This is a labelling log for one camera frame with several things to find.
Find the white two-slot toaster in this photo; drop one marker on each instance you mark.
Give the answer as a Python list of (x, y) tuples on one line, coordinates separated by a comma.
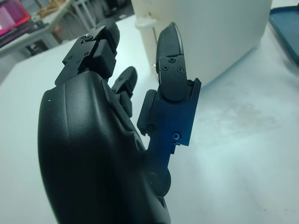
[(222, 35)]

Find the white desk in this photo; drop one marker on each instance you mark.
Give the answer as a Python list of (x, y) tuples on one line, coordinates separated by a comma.
[(44, 35)]

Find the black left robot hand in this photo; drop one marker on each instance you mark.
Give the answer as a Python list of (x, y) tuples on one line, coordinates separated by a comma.
[(88, 149)]

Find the dark blue plastic tray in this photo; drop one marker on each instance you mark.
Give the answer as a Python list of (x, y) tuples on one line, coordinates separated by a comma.
[(287, 32)]

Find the pink box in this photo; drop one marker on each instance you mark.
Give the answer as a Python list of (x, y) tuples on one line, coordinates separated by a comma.
[(11, 18)]

